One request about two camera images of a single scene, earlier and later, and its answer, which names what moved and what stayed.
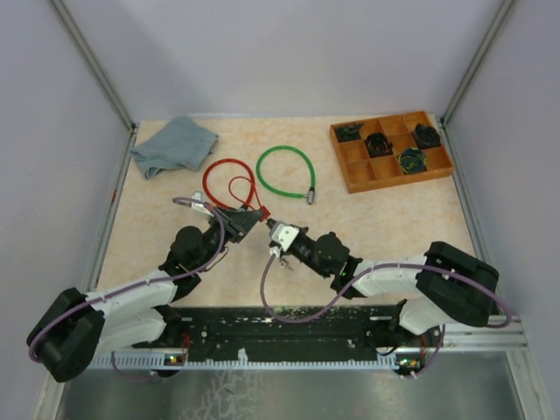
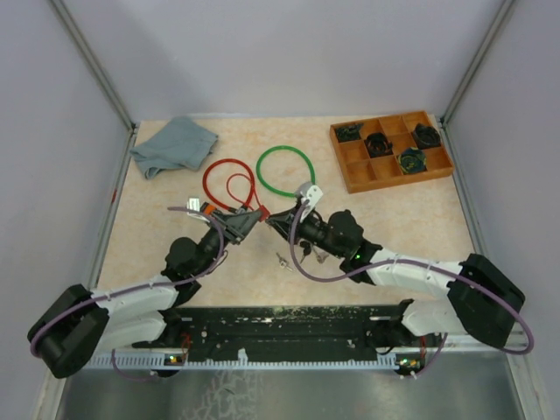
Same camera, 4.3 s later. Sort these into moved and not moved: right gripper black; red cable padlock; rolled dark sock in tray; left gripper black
Moved: right gripper black
Not moved: rolled dark sock in tray; left gripper black; red cable padlock
